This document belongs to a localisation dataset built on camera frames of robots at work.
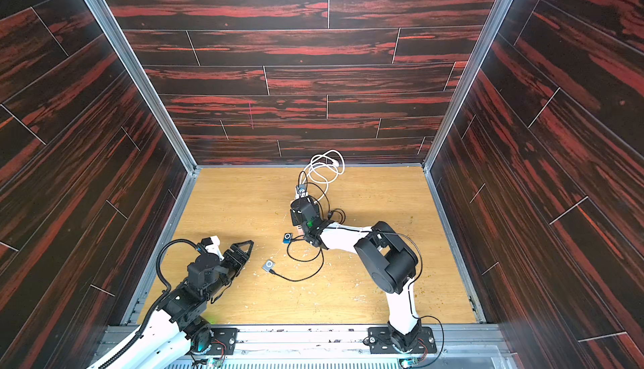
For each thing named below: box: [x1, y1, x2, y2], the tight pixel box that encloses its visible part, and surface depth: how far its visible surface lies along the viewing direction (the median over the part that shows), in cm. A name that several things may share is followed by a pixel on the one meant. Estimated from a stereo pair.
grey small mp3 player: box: [261, 259, 276, 273], surface depth 90 cm
